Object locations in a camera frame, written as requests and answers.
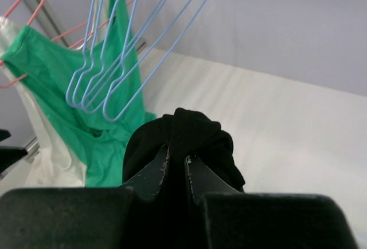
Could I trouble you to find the blue wire hanger with green garment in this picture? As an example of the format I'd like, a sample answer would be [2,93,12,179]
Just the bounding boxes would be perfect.
[103,0,208,122]

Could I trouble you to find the large white garment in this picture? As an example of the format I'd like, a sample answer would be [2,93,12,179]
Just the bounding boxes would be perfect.
[1,16,122,187]

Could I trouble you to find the pink wire hanger outer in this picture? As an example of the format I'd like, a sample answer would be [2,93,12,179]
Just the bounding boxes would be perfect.
[0,0,98,89]

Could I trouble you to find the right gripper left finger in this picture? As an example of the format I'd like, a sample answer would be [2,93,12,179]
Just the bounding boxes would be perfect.
[1,147,167,248]

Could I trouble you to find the light blue wire hanger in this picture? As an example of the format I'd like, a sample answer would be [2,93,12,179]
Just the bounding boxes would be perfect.
[65,0,118,108]

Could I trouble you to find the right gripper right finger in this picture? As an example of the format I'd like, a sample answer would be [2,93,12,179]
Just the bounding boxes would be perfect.
[185,157,358,248]

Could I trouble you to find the green garment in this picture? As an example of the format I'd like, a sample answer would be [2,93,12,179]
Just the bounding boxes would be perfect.
[1,0,155,187]

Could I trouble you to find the black garment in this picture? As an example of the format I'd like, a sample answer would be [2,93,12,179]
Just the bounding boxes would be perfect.
[123,108,245,248]

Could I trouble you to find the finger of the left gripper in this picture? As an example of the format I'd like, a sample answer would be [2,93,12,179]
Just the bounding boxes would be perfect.
[0,146,28,178]

